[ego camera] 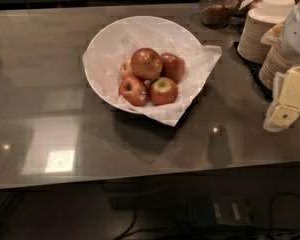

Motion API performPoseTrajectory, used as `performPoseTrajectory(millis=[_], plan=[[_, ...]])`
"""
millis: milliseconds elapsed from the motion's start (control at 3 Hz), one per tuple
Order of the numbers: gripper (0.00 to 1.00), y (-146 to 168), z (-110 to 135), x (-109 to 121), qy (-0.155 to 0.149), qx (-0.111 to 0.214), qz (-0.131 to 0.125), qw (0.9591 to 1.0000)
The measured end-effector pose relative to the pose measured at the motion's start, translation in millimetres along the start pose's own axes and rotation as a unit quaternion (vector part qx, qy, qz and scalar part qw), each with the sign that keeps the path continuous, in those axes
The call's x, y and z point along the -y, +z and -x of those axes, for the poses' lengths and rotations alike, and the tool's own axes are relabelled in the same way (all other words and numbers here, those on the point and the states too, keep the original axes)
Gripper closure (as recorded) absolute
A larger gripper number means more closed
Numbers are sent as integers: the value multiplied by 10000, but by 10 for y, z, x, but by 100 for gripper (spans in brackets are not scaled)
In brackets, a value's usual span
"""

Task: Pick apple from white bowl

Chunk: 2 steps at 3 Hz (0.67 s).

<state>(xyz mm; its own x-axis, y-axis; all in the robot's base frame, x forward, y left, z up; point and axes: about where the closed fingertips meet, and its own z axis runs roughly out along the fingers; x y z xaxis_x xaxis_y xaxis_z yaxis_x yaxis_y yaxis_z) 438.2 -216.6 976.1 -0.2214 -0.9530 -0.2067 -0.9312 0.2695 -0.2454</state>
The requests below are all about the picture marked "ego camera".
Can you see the front right red apple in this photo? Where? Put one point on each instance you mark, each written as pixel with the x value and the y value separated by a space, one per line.
pixel 163 91

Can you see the rear paper bowl stack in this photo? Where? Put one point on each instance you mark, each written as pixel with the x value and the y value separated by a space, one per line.
pixel 259 20

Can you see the right rear red apple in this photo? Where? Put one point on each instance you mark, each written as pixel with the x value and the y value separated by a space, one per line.
pixel 173 66

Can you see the top red apple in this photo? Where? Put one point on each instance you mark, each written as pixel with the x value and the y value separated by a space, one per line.
pixel 146 63

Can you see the glass jar with cereal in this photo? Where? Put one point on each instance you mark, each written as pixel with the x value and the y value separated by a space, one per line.
pixel 216 13

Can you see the white bowl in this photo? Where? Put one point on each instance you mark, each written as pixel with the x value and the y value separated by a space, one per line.
pixel 117 42

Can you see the front left red apple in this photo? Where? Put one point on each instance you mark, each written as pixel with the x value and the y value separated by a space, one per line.
pixel 133 90

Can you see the front paper bowl stack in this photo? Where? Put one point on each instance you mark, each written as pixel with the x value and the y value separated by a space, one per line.
pixel 274 62

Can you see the white paper liner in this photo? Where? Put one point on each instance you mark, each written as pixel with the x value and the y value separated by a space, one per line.
pixel 203 64

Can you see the red apple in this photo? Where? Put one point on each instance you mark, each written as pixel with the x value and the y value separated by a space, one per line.
pixel 125 69
pixel 163 91
pixel 146 63
pixel 133 90
pixel 173 66

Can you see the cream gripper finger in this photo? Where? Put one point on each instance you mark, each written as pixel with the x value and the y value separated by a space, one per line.
pixel 285 107
pixel 273 35

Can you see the left rear red apple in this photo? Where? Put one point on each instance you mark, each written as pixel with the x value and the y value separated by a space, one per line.
pixel 125 69

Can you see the paper bowl stack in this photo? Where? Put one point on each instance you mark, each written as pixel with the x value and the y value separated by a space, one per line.
pixel 274 62
pixel 259 20

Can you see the dark box under table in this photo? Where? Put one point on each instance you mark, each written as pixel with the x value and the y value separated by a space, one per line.
pixel 206 211

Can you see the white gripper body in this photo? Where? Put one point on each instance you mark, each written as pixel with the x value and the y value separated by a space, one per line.
pixel 297 37

